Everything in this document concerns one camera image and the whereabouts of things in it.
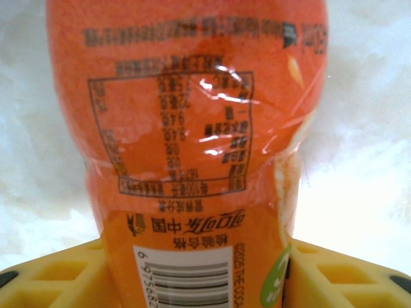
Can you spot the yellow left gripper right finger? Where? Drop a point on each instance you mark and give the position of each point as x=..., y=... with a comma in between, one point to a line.
x=346, y=285

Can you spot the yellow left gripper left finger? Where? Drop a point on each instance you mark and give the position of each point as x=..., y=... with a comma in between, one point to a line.
x=48, y=285

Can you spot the orange juice bottle yellow label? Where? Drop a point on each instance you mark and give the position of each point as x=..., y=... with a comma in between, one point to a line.
x=180, y=128

